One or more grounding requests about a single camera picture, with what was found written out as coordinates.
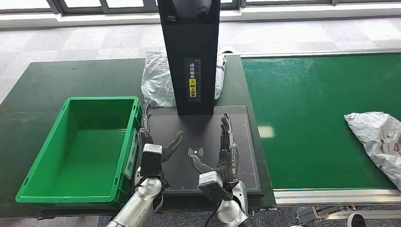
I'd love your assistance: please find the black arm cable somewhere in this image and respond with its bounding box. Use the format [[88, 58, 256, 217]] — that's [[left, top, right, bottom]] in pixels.
[[127, 176, 148, 195], [204, 200, 220, 227]]

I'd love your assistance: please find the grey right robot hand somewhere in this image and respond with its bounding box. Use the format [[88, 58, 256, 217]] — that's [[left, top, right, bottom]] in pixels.
[[189, 113, 241, 184]]

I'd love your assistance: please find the green conveyor belt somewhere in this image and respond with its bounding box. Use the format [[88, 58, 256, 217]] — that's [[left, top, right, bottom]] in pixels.
[[241, 53, 401, 191]]

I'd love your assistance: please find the grey plastic parcel bag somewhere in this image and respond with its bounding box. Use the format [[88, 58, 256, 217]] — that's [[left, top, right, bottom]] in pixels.
[[140, 50, 227, 108]]

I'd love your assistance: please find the dark window frame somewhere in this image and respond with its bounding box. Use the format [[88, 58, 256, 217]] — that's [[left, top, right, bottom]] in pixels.
[[0, 0, 401, 16]]

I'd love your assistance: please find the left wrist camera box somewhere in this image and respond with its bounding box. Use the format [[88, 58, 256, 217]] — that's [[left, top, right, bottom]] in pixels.
[[140, 143, 163, 178]]

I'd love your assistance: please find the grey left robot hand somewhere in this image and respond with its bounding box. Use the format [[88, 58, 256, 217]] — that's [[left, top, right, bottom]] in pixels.
[[137, 101, 184, 189]]

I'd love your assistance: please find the aluminium conveyor frame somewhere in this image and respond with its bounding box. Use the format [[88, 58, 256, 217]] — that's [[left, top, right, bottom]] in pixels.
[[239, 48, 401, 224]]

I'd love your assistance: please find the pale crate label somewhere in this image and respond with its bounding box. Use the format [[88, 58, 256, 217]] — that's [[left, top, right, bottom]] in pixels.
[[124, 129, 139, 181]]

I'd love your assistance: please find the white round object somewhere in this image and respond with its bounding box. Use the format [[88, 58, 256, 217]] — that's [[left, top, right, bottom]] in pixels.
[[347, 213, 366, 227]]

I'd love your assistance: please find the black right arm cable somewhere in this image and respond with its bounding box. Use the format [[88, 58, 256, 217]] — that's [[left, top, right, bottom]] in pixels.
[[204, 200, 220, 227]]

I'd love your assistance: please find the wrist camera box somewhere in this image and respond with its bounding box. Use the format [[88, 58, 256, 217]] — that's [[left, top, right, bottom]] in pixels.
[[198, 171, 235, 202], [140, 143, 163, 178]]

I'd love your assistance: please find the green plastic crate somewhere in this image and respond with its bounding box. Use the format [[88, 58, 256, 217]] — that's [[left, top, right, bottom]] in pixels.
[[16, 96, 142, 205]]

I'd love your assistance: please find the grey parcel bag dark print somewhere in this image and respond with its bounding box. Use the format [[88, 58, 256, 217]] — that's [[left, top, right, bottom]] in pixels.
[[344, 112, 401, 192]]

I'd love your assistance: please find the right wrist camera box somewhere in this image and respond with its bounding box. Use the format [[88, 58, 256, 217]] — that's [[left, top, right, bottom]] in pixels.
[[198, 171, 235, 202]]

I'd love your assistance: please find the black inbound scanner machine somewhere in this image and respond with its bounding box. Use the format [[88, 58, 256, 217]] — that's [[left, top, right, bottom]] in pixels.
[[147, 0, 264, 198]]

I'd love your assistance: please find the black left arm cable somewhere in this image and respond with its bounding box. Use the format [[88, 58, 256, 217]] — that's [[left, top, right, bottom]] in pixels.
[[127, 176, 148, 195]]

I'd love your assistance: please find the yellow and white column label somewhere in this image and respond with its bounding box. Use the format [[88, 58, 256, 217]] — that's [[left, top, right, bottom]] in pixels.
[[184, 58, 202, 103]]

